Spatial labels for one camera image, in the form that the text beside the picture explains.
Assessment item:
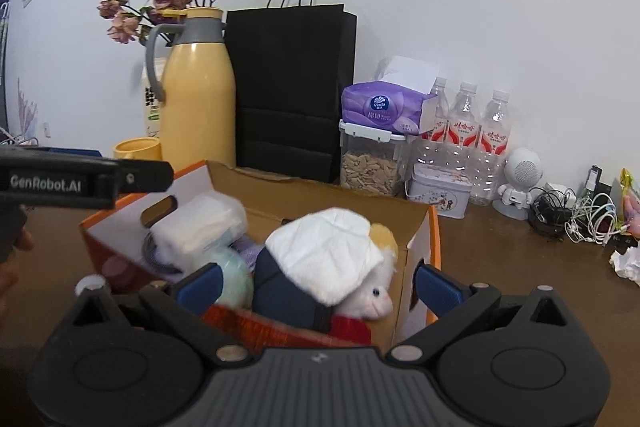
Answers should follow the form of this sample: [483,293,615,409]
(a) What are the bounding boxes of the navy zip case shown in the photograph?
[251,247,341,333]

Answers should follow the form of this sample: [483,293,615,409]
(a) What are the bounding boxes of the purple tissue pack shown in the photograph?
[341,56,441,136]

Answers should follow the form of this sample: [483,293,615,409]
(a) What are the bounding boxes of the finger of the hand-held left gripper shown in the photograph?
[30,146,118,160]
[116,159,176,196]

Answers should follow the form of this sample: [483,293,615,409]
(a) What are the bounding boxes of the crumpled white tissue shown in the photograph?
[609,247,640,283]

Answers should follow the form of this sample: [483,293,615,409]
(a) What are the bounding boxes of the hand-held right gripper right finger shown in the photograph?
[386,263,581,363]

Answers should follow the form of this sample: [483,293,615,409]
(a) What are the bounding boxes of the clear snack container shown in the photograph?
[338,119,407,198]

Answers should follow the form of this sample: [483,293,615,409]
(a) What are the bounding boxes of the yellow thermos jug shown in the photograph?
[145,7,237,168]

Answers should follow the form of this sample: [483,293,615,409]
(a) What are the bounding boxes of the purple woven pouch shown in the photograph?
[232,234,266,258]

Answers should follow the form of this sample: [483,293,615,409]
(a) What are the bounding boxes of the white cable bundle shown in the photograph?
[567,194,621,248]

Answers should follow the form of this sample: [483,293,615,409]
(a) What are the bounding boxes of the colourful snack packets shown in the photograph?
[617,168,640,238]

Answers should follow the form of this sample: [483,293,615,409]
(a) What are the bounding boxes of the plush toy with white hat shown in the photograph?
[264,207,386,307]

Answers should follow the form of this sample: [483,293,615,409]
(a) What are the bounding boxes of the white robot speaker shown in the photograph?
[492,147,546,221]

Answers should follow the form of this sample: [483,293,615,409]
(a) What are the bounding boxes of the white milk carton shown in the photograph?
[141,59,168,140]

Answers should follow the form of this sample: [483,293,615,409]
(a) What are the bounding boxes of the clear water bottle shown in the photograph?
[469,89,512,206]
[407,77,449,168]
[446,82,482,172]

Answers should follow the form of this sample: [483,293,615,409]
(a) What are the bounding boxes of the white cloth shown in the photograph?
[150,192,248,270]

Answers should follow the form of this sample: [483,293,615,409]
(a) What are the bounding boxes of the yellow white plush toy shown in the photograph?
[330,223,400,323]

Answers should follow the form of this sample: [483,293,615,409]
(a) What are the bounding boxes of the black paper bag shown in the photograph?
[223,0,358,184]

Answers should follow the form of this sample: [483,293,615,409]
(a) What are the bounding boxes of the black adapter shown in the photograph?
[582,164,613,202]

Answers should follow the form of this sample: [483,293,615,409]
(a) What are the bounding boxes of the orange cardboard box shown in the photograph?
[80,159,442,348]

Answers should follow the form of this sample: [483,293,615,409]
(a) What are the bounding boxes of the yellow mug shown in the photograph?
[112,137,163,162]

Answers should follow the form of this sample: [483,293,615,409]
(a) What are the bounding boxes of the white printed tin box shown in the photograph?
[405,163,472,220]

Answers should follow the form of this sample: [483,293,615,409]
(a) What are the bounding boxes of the person's left hand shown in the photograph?
[0,227,37,303]

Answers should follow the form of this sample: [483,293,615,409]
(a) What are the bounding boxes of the iridescent glitter bag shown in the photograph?
[202,246,256,308]

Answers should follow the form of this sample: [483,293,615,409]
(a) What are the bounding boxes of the black cable bundle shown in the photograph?
[527,187,581,238]

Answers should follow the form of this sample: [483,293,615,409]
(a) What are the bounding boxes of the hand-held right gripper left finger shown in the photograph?
[72,262,251,363]

